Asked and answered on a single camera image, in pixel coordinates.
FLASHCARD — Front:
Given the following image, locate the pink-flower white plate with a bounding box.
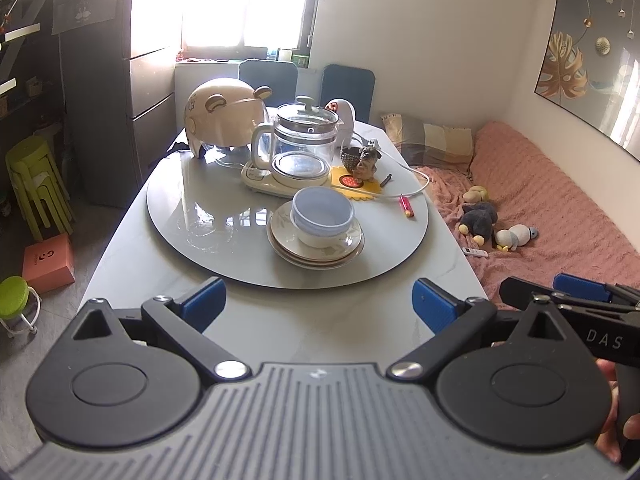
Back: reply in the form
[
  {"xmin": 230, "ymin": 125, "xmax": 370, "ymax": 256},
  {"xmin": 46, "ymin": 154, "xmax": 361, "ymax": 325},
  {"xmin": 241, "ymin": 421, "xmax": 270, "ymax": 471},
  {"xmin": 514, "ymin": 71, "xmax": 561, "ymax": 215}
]
[{"xmin": 268, "ymin": 205, "xmax": 364, "ymax": 263}]

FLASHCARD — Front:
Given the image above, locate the checked pillow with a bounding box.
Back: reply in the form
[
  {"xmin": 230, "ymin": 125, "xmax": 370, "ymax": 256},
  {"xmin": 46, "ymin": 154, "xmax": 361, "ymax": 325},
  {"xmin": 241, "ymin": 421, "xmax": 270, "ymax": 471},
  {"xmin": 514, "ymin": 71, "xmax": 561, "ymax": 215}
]
[{"xmin": 382, "ymin": 112, "xmax": 475, "ymax": 167}]

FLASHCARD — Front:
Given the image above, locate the large blue bowl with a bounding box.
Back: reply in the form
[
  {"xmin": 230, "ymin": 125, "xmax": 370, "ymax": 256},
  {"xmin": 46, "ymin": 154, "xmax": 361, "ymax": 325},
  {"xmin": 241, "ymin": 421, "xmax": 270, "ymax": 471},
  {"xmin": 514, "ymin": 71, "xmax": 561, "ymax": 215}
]
[{"xmin": 291, "ymin": 186, "xmax": 357, "ymax": 238}]

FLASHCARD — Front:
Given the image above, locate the orange box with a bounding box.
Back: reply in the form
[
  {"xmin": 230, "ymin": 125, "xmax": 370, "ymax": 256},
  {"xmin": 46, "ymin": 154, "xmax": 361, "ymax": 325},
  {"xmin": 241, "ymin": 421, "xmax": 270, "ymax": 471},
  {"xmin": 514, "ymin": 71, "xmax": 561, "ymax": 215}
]
[{"xmin": 21, "ymin": 232, "xmax": 77, "ymax": 295}]

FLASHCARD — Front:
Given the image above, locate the grey refrigerator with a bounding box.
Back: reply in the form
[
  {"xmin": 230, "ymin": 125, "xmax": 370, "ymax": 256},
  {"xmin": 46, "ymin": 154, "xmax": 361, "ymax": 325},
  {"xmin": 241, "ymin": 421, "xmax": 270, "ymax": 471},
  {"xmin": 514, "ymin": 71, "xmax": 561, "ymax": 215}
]
[{"xmin": 60, "ymin": 0, "xmax": 177, "ymax": 209}]

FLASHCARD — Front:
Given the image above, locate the white cable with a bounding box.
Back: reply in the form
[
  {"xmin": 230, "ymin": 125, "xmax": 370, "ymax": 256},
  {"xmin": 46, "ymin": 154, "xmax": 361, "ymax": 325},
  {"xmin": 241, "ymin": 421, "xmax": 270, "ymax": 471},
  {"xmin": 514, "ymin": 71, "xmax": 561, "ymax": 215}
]
[{"xmin": 350, "ymin": 132, "xmax": 432, "ymax": 199}]

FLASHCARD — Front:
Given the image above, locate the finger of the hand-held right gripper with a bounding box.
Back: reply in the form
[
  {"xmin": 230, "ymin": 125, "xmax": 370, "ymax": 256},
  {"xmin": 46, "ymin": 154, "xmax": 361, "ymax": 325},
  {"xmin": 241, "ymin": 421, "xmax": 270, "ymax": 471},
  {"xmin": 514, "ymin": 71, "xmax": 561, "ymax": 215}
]
[
  {"xmin": 552, "ymin": 273, "xmax": 640, "ymax": 307},
  {"xmin": 500, "ymin": 276, "xmax": 640, "ymax": 317}
]

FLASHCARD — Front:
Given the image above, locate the green stool with white legs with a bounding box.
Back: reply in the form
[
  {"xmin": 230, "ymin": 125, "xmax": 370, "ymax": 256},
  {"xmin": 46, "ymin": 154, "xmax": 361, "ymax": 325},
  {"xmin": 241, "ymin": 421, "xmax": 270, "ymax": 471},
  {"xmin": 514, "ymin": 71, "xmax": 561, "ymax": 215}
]
[{"xmin": 0, "ymin": 276, "xmax": 43, "ymax": 339}]

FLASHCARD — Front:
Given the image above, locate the blue-grey chair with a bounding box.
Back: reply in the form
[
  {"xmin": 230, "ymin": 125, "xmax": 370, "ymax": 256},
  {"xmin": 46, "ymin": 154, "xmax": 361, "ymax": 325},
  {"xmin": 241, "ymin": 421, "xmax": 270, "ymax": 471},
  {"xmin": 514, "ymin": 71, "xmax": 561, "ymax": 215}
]
[
  {"xmin": 237, "ymin": 59, "xmax": 299, "ymax": 108},
  {"xmin": 320, "ymin": 64, "xmax": 376, "ymax": 126}
]

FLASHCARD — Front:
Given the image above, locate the small leaf-print gold-rimmed plate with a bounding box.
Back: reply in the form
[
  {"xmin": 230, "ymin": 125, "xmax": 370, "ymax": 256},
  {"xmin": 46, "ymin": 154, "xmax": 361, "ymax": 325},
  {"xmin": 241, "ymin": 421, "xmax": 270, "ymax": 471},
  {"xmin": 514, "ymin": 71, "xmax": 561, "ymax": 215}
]
[{"xmin": 270, "ymin": 201, "xmax": 362, "ymax": 257}]

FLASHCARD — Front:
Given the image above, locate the pink blanket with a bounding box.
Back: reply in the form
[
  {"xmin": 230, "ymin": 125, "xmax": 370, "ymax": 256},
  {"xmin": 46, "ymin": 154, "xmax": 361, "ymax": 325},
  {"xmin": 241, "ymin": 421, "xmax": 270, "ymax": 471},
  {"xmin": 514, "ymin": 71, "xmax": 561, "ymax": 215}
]
[{"xmin": 415, "ymin": 120, "xmax": 640, "ymax": 311}]

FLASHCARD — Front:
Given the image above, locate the cream kettle base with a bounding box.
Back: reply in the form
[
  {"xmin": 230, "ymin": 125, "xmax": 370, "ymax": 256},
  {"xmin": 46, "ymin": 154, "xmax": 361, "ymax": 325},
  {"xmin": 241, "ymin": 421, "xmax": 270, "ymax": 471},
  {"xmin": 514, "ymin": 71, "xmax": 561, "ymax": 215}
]
[{"xmin": 241, "ymin": 160, "xmax": 333, "ymax": 199}]

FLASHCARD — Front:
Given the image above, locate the stack of green stools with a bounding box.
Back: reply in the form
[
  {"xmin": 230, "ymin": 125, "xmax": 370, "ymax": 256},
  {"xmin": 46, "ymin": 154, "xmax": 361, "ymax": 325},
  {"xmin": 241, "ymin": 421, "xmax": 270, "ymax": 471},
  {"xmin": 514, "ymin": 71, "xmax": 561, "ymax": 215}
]
[{"xmin": 5, "ymin": 135, "xmax": 76, "ymax": 241}]

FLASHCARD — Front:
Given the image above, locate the glass kettle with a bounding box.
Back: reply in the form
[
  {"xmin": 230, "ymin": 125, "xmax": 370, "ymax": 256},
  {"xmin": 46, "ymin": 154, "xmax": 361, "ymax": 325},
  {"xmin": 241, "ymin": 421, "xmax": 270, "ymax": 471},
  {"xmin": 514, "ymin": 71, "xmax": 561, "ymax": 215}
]
[{"xmin": 250, "ymin": 95, "xmax": 341, "ymax": 183}]

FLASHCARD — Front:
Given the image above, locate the grey round turntable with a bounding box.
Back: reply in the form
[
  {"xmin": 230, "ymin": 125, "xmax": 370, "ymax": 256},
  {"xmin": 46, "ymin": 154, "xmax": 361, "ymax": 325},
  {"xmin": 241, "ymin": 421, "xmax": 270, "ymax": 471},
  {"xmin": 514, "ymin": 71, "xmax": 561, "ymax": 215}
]
[{"xmin": 146, "ymin": 152, "xmax": 431, "ymax": 290}]

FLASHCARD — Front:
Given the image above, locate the person's right hand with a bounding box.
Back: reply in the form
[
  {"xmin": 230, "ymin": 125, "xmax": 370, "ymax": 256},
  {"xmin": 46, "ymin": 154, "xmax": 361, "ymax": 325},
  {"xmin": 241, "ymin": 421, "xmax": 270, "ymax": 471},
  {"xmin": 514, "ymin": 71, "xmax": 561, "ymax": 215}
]
[{"xmin": 595, "ymin": 359, "xmax": 640, "ymax": 466}]

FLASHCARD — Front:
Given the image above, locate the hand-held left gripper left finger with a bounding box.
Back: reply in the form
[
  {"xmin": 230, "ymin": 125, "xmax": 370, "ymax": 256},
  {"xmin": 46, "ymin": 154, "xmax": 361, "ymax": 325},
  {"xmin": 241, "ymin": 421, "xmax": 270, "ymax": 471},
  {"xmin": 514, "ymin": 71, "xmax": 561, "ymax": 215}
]
[{"xmin": 65, "ymin": 276, "xmax": 253, "ymax": 384}]

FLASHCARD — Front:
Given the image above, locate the window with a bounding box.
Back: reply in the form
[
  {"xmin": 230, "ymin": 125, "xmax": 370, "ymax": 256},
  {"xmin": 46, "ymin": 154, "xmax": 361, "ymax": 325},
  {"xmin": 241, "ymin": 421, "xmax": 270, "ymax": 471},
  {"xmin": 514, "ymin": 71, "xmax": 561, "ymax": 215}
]
[{"xmin": 132, "ymin": 0, "xmax": 321, "ymax": 61}]

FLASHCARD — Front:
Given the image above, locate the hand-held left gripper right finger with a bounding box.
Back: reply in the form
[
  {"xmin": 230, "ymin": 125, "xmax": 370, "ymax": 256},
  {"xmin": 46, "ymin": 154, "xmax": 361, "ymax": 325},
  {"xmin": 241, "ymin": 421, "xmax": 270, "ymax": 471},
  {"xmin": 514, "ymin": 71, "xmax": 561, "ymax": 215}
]
[{"xmin": 386, "ymin": 277, "xmax": 573, "ymax": 384}]

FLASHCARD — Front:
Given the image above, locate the white blue plush toy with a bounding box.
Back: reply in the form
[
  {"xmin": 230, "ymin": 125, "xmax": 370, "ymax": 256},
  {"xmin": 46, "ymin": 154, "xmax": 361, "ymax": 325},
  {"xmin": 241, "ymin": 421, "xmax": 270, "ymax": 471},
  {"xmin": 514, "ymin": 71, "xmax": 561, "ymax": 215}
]
[{"xmin": 492, "ymin": 224, "xmax": 540, "ymax": 254}]

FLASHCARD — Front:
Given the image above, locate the yellow sunflower coaster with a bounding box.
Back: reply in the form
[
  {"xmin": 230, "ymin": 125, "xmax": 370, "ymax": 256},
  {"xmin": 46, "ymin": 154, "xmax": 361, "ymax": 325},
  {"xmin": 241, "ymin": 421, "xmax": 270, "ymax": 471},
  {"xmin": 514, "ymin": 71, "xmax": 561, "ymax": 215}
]
[{"xmin": 327, "ymin": 165, "xmax": 388, "ymax": 202}]

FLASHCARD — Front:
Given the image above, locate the dark wall shelf unit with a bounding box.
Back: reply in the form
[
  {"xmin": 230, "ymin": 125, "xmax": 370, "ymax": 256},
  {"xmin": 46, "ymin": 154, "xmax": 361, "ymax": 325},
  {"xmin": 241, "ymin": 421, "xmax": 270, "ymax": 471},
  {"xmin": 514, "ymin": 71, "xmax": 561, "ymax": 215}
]
[{"xmin": 0, "ymin": 0, "xmax": 66, "ymax": 126}]

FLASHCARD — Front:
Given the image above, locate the dark grey plush toy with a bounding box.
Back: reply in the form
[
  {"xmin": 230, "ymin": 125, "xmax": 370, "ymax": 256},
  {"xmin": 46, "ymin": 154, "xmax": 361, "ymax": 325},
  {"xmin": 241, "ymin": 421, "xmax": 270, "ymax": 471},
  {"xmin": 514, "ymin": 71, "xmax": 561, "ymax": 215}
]
[{"xmin": 457, "ymin": 202, "xmax": 499, "ymax": 244}]

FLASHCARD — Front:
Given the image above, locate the white bowl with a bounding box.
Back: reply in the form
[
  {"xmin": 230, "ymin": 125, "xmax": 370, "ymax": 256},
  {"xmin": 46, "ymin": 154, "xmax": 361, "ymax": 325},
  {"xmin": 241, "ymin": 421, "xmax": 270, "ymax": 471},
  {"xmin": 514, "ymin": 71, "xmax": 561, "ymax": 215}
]
[{"xmin": 295, "ymin": 220, "xmax": 352, "ymax": 249}]

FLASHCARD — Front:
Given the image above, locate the wall poster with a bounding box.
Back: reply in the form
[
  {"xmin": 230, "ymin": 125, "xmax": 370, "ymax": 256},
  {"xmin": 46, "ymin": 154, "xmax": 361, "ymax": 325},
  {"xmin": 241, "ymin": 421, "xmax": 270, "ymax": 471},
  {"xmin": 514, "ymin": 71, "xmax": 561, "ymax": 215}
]
[{"xmin": 534, "ymin": 0, "xmax": 640, "ymax": 161}]

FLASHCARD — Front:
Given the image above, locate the brown squirrel figurine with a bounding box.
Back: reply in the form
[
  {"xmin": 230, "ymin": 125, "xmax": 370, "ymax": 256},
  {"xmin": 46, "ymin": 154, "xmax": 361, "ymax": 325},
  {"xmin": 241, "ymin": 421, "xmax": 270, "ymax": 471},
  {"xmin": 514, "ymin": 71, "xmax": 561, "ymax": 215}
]
[{"xmin": 340, "ymin": 142, "xmax": 383, "ymax": 181}]

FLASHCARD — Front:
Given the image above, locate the large leaf-print gold-rimmed plate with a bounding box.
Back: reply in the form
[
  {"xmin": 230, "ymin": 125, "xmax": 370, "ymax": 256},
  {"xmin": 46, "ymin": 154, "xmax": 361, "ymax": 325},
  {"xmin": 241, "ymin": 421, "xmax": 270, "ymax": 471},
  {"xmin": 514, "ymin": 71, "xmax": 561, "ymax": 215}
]
[{"xmin": 266, "ymin": 210, "xmax": 366, "ymax": 269}]

